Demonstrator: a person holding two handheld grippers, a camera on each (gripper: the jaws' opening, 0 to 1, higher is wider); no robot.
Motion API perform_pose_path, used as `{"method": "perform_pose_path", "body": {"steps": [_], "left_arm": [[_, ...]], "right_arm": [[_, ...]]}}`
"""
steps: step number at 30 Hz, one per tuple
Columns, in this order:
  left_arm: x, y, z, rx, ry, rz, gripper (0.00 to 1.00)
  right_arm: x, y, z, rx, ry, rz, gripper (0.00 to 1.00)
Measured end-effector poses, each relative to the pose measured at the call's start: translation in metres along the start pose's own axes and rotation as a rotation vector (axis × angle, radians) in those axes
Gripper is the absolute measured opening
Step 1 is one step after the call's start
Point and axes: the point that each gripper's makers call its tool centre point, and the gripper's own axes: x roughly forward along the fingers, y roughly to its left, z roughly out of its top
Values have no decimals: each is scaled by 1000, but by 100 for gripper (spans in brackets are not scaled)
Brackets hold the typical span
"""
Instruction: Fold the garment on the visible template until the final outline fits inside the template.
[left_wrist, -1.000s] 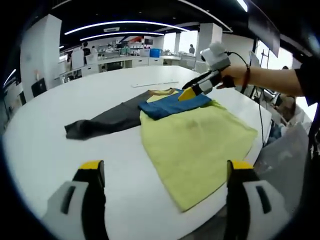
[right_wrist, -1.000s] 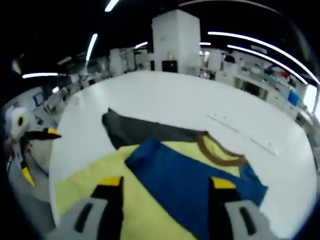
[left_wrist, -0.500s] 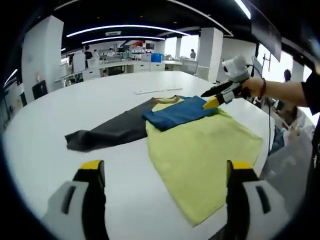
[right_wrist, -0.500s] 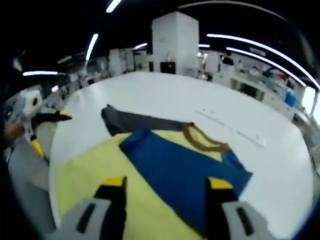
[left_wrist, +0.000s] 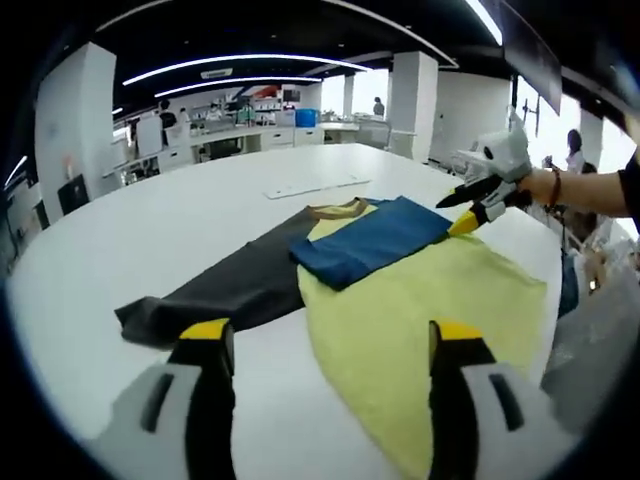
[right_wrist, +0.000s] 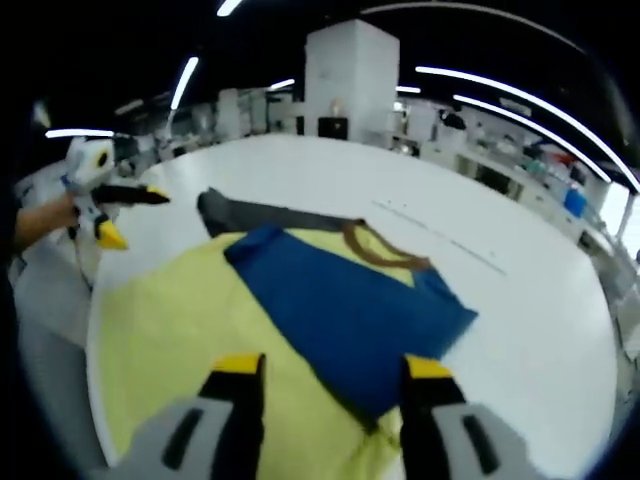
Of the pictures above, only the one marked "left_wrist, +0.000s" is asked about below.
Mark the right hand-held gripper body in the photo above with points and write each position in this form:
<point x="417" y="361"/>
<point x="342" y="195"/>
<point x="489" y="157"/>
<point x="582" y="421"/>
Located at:
<point x="507" y="152"/>

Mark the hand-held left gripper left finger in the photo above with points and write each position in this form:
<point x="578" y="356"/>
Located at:
<point x="205" y="400"/>

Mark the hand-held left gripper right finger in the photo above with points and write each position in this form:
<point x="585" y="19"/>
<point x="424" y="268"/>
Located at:
<point x="460" y="400"/>

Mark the yellow blue black garment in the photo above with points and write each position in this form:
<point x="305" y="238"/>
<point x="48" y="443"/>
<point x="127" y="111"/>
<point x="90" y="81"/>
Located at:
<point x="400" y="325"/>

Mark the white template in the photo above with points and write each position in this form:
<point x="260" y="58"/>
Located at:
<point x="310" y="187"/>

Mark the person's right hand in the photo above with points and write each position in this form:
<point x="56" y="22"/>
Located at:
<point x="535" y="187"/>

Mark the black hanging panel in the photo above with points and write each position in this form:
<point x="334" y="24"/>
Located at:
<point x="535" y="55"/>

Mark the white square pillar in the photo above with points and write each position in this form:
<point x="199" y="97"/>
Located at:
<point x="75" y="115"/>
<point x="412" y="105"/>

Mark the translucent plastic bag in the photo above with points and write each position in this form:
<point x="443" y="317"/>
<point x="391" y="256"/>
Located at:
<point x="595" y="350"/>

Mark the blue bin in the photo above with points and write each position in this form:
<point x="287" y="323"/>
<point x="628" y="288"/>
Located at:
<point x="307" y="118"/>

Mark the white lab counter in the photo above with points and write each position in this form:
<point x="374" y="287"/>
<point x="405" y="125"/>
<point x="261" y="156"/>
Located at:
<point x="260" y="140"/>

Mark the black box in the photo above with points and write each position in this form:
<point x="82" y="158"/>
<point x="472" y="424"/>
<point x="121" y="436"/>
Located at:
<point x="74" y="195"/>

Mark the ceiling air vent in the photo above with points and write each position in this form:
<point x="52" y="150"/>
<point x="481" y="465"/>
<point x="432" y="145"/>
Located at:
<point x="216" y="74"/>

